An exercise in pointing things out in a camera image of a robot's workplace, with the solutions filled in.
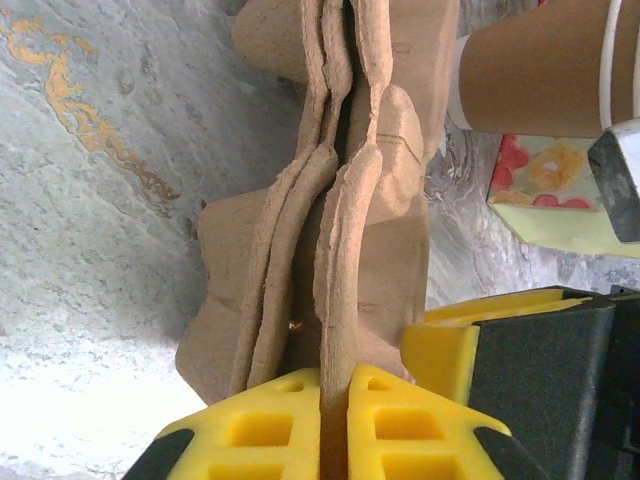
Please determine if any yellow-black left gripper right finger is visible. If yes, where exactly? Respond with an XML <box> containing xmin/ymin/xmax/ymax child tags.
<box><xmin>349</xmin><ymin>363</ymin><xmax>549</xmax><ymax>480</ymax></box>

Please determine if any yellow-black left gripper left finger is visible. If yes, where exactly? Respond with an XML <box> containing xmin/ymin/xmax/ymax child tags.
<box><xmin>122</xmin><ymin>367</ymin><xmax>321</xmax><ymax>480</ymax></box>

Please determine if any floral paper takeout bag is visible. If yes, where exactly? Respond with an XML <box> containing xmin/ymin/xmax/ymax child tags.
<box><xmin>487</xmin><ymin>133</ymin><xmax>640</xmax><ymax>259</ymax></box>

